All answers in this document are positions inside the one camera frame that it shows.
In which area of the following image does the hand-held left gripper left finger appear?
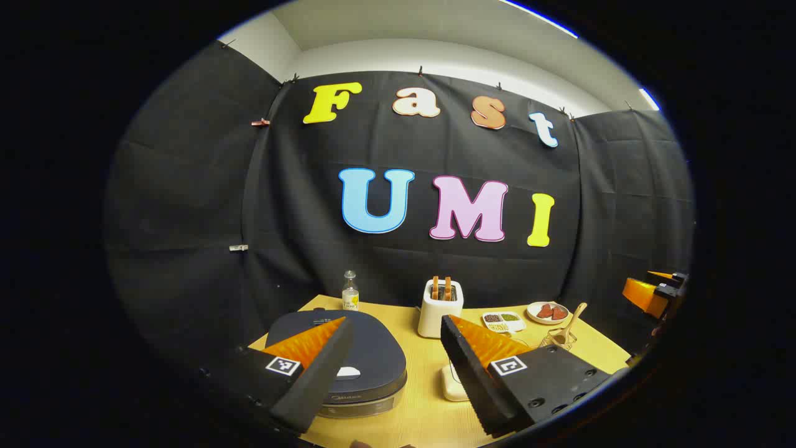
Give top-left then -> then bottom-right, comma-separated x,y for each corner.
199,316 -> 355,434

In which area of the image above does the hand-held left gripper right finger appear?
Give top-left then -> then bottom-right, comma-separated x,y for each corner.
440,314 -> 613,437

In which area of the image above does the dark grey rice cooker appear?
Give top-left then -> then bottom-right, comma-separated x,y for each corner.
266,309 -> 408,419

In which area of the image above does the metal wire chopstick holder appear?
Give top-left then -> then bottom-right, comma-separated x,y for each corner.
540,329 -> 578,350

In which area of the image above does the white divided dish of beans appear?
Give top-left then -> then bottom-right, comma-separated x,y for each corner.
481,311 -> 527,334

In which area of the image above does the white toaster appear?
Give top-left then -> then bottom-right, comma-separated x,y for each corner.
417,278 -> 465,339

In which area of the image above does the glass bottle with yellow label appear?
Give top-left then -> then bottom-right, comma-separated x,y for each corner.
342,271 -> 360,311

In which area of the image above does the white round plate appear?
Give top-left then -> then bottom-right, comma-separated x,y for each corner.
527,301 -> 571,325

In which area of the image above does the black backdrop cloth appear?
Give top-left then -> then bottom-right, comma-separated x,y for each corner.
104,40 -> 694,374

